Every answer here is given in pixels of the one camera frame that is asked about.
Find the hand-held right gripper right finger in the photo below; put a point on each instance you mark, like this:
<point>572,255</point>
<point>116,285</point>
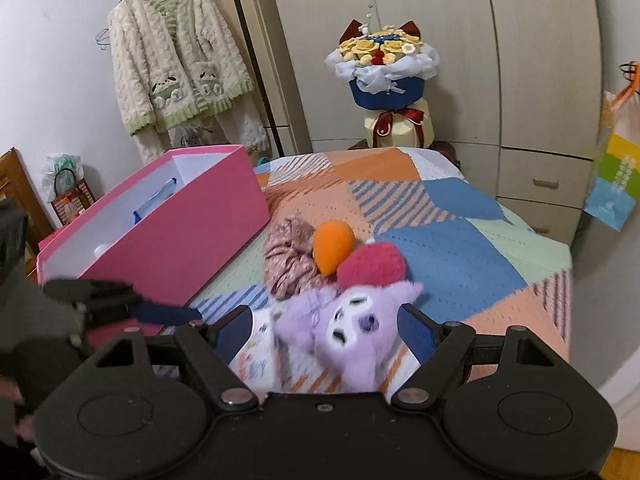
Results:
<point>415,331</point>

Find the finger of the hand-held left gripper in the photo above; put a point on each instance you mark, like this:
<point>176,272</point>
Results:
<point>165,312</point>

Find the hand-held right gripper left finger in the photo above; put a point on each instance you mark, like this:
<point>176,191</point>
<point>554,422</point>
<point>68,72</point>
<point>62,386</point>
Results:
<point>235,325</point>

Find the pink cardboard box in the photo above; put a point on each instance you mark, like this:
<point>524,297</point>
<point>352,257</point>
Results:
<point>175,250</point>

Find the purple plush toy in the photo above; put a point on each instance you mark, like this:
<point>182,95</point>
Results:
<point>345,330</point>

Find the person's left hand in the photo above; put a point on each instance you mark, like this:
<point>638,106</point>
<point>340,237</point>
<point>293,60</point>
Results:
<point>22,430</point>

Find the patchwork patterned cloth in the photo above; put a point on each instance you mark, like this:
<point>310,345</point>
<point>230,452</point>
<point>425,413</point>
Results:
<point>450,260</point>

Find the pink plush ball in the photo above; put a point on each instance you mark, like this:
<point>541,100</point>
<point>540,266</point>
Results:
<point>370,262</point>

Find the floral fabric scrunchie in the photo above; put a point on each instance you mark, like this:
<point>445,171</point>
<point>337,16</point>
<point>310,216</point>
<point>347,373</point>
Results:
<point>290,260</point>

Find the orange plush ball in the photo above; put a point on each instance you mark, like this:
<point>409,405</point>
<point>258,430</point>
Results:
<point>332,247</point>

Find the red woven basket bag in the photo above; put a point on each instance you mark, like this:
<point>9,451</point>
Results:
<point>72,202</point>

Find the brown wooden furniture panel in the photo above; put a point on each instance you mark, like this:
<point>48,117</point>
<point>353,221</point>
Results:
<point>20,185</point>

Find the white green plastic bag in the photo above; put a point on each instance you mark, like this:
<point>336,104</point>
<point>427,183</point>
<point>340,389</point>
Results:
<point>60,165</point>

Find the fluffy white pants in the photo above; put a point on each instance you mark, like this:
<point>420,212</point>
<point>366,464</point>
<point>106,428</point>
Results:
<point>245,132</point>

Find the colourful paper gift bag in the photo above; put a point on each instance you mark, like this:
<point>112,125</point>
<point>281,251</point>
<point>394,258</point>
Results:
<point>615,175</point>

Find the fluffy white green-trimmed cardigan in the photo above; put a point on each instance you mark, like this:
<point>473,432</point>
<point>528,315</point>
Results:
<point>170,50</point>

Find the yellow flower bouquet blue wrap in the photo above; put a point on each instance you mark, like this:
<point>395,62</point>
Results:
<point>382,60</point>

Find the beige wardrobe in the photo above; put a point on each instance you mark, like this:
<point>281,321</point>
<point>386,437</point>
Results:
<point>500,60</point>

